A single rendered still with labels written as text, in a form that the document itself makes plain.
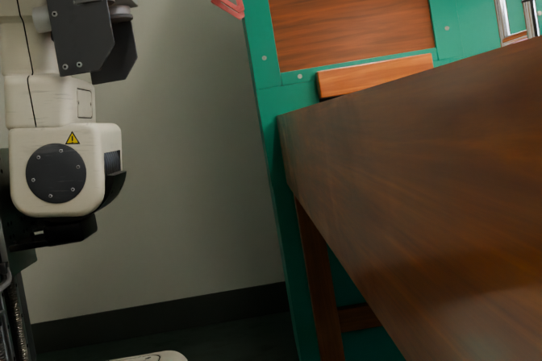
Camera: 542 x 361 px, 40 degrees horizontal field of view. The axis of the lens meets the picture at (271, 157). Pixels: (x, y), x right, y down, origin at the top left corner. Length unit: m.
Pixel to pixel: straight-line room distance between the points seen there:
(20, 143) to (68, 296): 1.77
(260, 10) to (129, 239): 1.31
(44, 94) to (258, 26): 0.80
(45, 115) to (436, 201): 1.05
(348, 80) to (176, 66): 1.15
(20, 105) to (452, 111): 1.11
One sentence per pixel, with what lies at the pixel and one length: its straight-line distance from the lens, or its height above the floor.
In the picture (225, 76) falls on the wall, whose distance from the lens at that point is 2.91.
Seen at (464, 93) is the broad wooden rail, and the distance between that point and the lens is 0.27.
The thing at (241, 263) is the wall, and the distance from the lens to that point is 2.95.
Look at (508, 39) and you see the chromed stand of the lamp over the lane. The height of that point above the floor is 0.84.
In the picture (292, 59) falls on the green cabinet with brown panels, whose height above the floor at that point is 0.91.
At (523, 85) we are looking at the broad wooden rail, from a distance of 0.22.
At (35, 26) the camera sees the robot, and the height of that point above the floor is 0.98.
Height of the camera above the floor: 0.75
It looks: 3 degrees down
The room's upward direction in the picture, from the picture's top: 9 degrees counter-clockwise
